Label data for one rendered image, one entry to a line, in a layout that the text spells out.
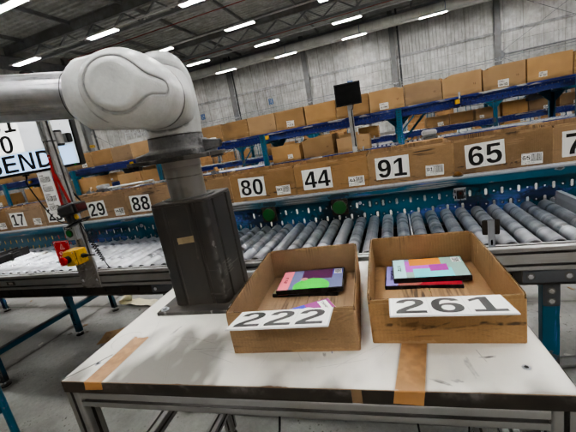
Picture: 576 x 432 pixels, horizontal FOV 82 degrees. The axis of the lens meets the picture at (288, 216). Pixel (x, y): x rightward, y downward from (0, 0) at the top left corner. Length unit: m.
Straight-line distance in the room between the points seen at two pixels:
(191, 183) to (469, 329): 0.76
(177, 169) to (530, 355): 0.90
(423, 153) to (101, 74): 1.38
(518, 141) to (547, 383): 1.26
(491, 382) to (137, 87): 0.82
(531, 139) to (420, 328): 1.25
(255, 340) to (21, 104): 0.71
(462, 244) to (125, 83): 0.94
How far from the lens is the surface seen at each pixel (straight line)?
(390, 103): 6.24
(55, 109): 0.90
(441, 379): 0.68
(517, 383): 0.70
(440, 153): 1.74
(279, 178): 1.83
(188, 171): 0.98
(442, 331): 0.75
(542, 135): 1.83
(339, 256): 1.05
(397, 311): 0.64
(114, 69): 0.75
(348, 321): 0.71
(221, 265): 0.98
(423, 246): 1.07
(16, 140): 2.06
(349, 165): 1.74
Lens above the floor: 1.19
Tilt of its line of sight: 13 degrees down
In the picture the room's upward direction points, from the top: 10 degrees counter-clockwise
